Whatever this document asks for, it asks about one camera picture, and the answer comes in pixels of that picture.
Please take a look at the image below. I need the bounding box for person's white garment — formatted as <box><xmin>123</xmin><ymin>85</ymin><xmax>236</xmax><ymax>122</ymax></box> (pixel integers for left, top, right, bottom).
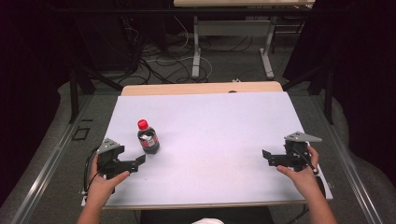
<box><xmin>191</xmin><ymin>217</ymin><xmax>226</xmax><ymax>224</ymax></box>

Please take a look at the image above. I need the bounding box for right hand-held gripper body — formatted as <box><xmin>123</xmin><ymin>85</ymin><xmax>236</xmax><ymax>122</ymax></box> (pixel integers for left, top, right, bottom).
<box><xmin>283</xmin><ymin>131</ymin><xmax>323</xmax><ymax>173</ymax></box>

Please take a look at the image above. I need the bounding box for metal floor rail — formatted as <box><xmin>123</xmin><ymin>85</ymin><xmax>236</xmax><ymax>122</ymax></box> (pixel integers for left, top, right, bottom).
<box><xmin>9</xmin><ymin>94</ymin><xmax>94</xmax><ymax>224</ymax></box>
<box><xmin>310</xmin><ymin>95</ymin><xmax>385</xmax><ymax>224</ymax></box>

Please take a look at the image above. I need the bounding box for person's right hand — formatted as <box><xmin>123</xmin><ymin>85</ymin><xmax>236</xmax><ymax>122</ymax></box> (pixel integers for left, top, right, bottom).
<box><xmin>276</xmin><ymin>145</ymin><xmax>325</xmax><ymax>200</ymax></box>

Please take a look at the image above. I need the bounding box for white floor cable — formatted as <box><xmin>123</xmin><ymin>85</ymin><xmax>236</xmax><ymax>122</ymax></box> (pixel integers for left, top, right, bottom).
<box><xmin>145</xmin><ymin>16</ymin><xmax>214</xmax><ymax>82</ymax></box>

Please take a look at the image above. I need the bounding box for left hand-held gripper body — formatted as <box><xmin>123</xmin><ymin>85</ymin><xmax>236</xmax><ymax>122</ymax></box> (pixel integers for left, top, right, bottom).
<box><xmin>96</xmin><ymin>137</ymin><xmax>132</xmax><ymax>180</ymax></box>

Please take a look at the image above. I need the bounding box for black metal stand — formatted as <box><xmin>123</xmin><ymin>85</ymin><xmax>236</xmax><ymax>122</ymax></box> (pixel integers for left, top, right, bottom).
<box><xmin>281</xmin><ymin>63</ymin><xmax>336</xmax><ymax>126</ymax></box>
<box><xmin>68</xmin><ymin>65</ymin><xmax>124</xmax><ymax>124</ymax></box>

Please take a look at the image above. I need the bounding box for white table mat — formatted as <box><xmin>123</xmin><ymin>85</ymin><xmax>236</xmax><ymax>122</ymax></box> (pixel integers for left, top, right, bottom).
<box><xmin>81</xmin><ymin>91</ymin><xmax>334</xmax><ymax>210</ymax></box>

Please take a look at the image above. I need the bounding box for person's left hand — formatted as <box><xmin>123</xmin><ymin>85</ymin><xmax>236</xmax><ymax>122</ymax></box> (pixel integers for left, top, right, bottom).
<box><xmin>85</xmin><ymin>153</ymin><xmax>131</xmax><ymax>210</ymax></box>

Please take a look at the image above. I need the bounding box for person's dark clothing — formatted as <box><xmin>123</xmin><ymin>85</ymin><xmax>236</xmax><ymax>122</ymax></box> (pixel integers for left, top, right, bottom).
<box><xmin>139</xmin><ymin>206</ymin><xmax>276</xmax><ymax>224</ymax></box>

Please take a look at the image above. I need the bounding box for tangle of black floor cables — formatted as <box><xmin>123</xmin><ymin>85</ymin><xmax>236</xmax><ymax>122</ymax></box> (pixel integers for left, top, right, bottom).
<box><xmin>120</xmin><ymin>17</ymin><xmax>254</xmax><ymax>86</ymax></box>

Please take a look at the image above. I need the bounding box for wooden table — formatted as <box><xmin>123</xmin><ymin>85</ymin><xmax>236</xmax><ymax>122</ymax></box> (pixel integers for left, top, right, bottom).
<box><xmin>120</xmin><ymin>81</ymin><xmax>284</xmax><ymax>97</ymax></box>

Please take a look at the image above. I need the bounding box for desk with white legs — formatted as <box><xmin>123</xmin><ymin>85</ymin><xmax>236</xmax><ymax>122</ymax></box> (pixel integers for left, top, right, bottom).
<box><xmin>173</xmin><ymin>0</ymin><xmax>316</xmax><ymax>80</ymax></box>

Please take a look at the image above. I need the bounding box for hand-held gripper black cable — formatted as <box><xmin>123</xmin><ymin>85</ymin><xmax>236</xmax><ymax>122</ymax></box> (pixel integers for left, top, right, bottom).
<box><xmin>82</xmin><ymin>145</ymin><xmax>101</xmax><ymax>194</ymax></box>
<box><xmin>291</xmin><ymin>147</ymin><xmax>327</xmax><ymax>200</ymax></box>

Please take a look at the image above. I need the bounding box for dark curtain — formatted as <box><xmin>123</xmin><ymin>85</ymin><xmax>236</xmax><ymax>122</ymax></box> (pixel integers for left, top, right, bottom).
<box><xmin>0</xmin><ymin>0</ymin><xmax>76</xmax><ymax>208</ymax></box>
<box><xmin>281</xmin><ymin>0</ymin><xmax>396</xmax><ymax>188</ymax></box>

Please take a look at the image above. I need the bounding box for right hand-held gripper black cable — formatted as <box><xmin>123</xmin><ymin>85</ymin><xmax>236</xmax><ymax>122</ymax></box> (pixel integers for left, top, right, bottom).
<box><xmin>291</xmin><ymin>147</ymin><xmax>327</xmax><ymax>200</ymax></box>

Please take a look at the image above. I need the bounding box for cola bottle with red cap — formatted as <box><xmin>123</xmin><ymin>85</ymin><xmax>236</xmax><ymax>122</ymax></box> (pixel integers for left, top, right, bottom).
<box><xmin>136</xmin><ymin>119</ymin><xmax>161</xmax><ymax>155</ymax></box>

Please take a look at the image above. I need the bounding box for left hand-held gripper black cable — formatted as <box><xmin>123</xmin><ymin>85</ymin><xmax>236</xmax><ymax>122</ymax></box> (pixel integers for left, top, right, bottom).
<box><xmin>82</xmin><ymin>145</ymin><xmax>101</xmax><ymax>194</ymax></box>

